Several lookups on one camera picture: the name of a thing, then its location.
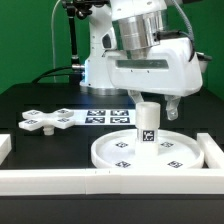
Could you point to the white marker base plate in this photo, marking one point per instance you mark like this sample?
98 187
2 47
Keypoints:
104 117

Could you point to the white round table top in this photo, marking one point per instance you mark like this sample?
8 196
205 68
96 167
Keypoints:
158 150

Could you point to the white cross-shaped table base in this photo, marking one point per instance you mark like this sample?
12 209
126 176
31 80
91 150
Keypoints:
34 119

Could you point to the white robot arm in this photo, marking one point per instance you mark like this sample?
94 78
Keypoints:
132 50

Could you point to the white right fence bar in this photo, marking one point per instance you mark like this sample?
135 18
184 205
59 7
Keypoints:
214 156

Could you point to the white fence bar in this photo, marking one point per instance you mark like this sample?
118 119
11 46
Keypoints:
214 156
110 181
5 146

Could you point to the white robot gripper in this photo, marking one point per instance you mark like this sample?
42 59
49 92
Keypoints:
166 70

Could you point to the white front fence bar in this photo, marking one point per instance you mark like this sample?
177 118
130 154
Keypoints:
110 181

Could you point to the white left fence bar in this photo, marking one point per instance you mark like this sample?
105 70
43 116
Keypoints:
5 146

